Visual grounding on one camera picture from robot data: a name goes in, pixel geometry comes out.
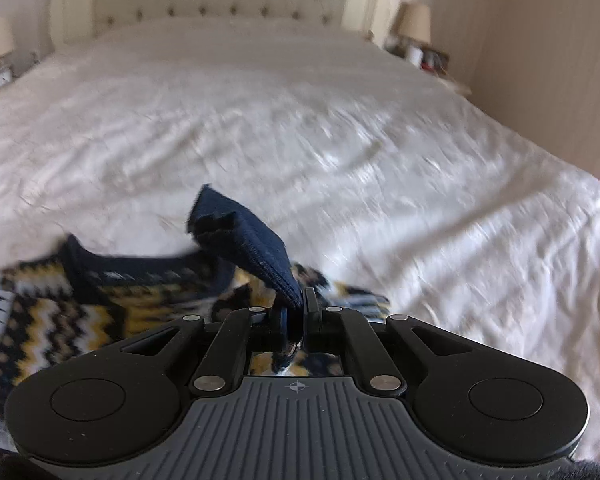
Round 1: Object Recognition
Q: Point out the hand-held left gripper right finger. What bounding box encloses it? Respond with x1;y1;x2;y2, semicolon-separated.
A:
302;288;479;395

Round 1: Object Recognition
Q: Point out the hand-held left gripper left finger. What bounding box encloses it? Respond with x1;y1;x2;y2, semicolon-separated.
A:
116;294;294;395

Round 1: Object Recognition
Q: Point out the navy yellow patterned knit sweater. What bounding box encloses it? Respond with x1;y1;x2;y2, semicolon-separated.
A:
0;184;392;461

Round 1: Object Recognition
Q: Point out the white embroidered bedspread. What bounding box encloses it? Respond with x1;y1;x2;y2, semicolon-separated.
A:
0;22;600;461

